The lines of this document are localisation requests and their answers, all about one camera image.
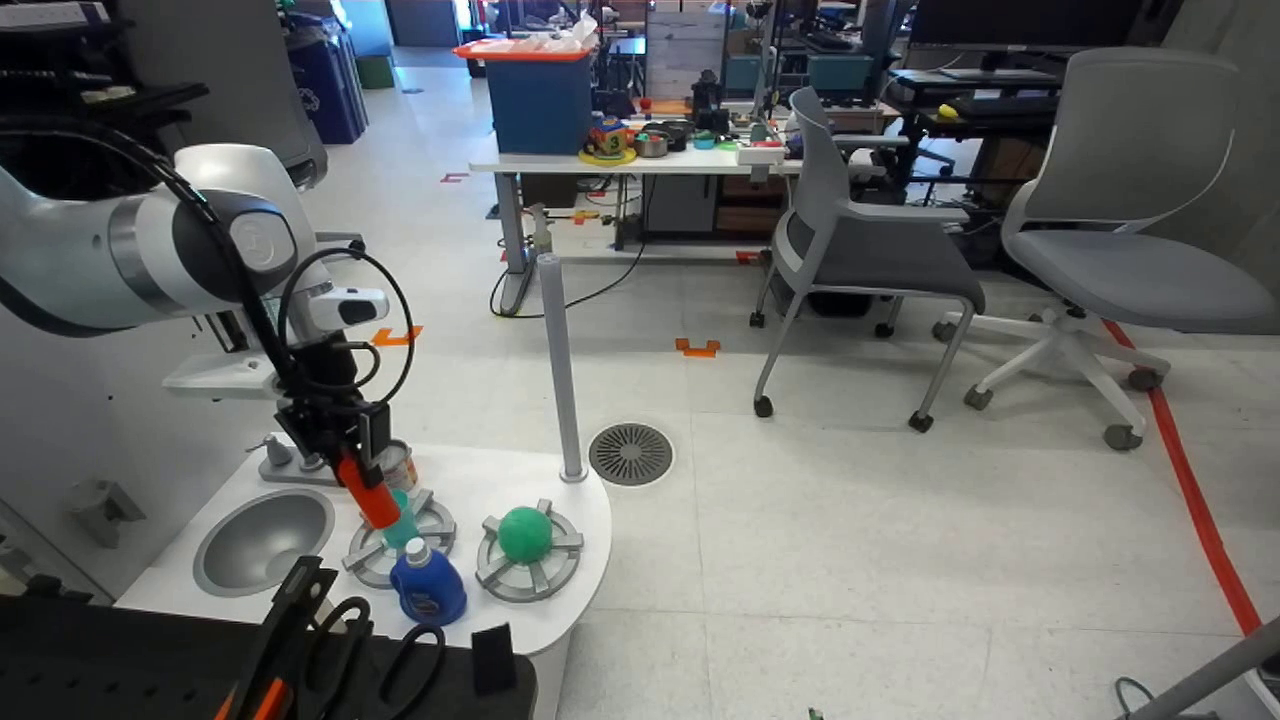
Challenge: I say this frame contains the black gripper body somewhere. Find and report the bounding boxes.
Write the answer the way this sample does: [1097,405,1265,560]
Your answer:
[277,377,397,465]

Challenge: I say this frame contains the red sauce bottle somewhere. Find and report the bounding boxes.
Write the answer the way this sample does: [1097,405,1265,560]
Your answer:
[330,452,403,534]

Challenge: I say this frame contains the blue detergent bottle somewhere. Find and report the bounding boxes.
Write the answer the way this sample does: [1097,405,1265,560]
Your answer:
[388,536,470,632]

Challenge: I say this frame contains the grey toy faucet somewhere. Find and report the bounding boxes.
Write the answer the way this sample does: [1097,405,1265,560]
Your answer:
[254,432,335,487]

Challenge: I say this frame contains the white toy kitchen unit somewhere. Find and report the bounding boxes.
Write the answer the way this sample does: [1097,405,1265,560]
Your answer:
[0,295,616,720]

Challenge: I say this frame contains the grey toy stove burner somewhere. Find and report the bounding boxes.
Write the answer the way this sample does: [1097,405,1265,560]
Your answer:
[470,498,589,604]
[340,480,461,594]

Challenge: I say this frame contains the grey toy sink bowl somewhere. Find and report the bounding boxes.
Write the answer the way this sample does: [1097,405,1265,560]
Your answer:
[191,487,340,601]

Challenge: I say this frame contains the green ball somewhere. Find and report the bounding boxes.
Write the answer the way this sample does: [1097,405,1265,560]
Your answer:
[495,503,554,570]

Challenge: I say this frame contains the grey upright pole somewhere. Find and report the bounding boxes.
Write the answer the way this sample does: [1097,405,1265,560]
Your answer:
[530,247,595,487]

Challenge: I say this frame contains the grey kitchen knob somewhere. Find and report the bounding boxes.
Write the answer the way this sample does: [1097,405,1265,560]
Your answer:
[72,480,145,552]

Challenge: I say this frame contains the small black block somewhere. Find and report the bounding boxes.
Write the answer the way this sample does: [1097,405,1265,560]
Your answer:
[466,619,520,696]

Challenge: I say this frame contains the round floor drain cover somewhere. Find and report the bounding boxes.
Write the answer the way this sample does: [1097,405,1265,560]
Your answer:
[582,419,675,487]

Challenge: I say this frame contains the blue trash can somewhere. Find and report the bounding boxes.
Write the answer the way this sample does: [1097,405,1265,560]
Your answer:
[277,8,371,149]

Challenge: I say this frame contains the yellow plate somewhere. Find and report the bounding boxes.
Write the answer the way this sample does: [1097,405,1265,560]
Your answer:
[577,137,644,173]

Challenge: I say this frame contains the blue bin orange lid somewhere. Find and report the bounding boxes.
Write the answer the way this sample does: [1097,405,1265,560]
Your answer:
[450,34,602,157]

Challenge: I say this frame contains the white work table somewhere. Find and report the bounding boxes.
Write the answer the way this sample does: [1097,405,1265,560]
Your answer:
[466,132,922,315]

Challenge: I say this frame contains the white poster board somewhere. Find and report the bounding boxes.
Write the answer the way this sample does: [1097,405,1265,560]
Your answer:
[644,8,733,103]

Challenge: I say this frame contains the grey office chair dark wheels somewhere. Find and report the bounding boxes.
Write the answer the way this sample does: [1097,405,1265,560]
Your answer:
[745,84,993,436]

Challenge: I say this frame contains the black desk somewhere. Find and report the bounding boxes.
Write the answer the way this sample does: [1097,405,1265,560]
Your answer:
[883,51,1072,175]

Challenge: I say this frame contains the grey office chair white base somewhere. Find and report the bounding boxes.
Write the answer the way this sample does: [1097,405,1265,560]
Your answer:
[930,44,1280,455]

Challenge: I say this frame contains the grey metal bar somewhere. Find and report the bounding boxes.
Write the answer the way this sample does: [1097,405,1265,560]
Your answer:
[1131,613,1280,720]

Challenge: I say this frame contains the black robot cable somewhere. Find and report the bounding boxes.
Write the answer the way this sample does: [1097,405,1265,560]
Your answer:
[75,123,418,417]

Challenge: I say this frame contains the black looped cable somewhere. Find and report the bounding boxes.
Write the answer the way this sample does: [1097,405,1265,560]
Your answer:
[307,594,450,711]

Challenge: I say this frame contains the black clamp orange handle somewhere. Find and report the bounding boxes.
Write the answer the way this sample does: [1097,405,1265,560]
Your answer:
[210,552,345,720]

